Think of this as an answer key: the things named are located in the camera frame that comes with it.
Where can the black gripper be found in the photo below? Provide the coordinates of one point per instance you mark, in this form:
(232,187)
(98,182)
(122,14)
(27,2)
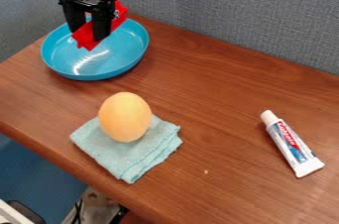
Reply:
(102,15)

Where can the red rectangular block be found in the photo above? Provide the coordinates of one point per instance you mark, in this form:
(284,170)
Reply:
(83,35)

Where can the blue plate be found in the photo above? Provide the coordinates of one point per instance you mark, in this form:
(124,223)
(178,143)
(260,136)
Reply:
(115,56)

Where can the orange egg-shaped object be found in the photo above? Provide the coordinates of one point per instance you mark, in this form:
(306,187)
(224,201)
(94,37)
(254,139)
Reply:
(124,117)

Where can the grey object under table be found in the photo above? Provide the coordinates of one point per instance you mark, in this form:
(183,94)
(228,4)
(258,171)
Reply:
(99,208)

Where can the light blue folded cloth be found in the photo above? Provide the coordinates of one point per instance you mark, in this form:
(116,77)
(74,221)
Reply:
(128,160)

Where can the white toothpaste tube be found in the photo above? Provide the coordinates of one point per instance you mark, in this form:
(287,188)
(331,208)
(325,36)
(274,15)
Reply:
(299,156)

